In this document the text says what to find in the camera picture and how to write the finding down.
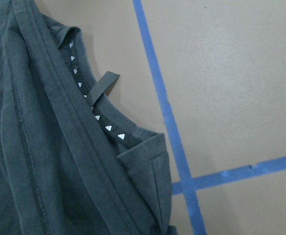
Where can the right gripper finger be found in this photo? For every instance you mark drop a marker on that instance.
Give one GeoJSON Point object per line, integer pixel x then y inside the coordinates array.
{"type": "Point", "coordinates": [171, 230]}

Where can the black graphic t-shirt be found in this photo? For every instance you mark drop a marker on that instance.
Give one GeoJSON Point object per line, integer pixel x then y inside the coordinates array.
{"type": "Point", "coordinates": [70, 162]}

